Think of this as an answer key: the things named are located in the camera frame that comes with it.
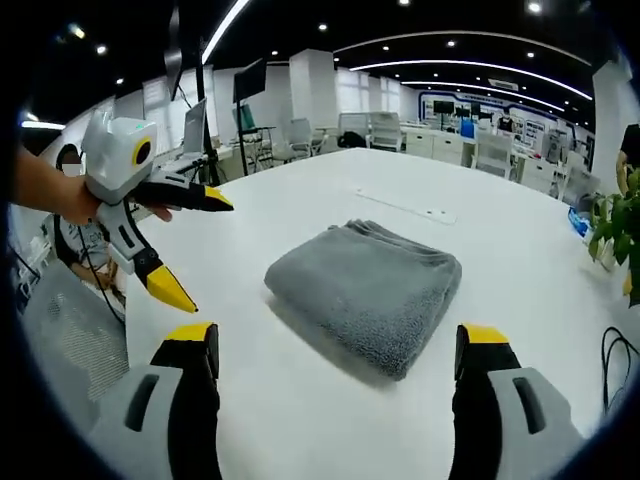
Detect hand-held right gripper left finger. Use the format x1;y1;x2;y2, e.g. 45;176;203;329
88;322;223;480

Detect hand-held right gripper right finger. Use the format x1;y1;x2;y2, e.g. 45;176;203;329
448;323;586;480

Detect grey towel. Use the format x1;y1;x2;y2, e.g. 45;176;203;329
263;218;464;383

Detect person's left hand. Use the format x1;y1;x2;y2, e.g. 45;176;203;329
49;169;174;226

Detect silver monitor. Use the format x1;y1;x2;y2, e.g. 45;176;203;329
182;97;209;159

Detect black stand pole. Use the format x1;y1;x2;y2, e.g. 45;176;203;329
194;39;222;187

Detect green board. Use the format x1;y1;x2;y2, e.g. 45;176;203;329
232;104;257;133

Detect grey mesh chair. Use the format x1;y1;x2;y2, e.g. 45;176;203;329
22;261;132;407

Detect large black hanging screen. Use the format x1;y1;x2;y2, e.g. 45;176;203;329
163;4;183;102

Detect white table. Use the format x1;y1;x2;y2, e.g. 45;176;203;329
122;146;634;480

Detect black monitor on stand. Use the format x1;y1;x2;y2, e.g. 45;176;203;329
233;57;269;107

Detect white office chair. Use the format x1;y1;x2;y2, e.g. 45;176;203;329
288;118;327;163
368;111;404;152
473;130;517;180
337;112;372;150

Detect black backpack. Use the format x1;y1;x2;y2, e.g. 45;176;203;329
337;130;369;150

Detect blue packet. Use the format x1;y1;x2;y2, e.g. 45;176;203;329
567;206;597;241

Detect green potted plant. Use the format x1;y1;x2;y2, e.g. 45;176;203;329
587;168;640;309

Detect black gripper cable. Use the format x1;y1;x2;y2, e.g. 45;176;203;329
52;214;127;324

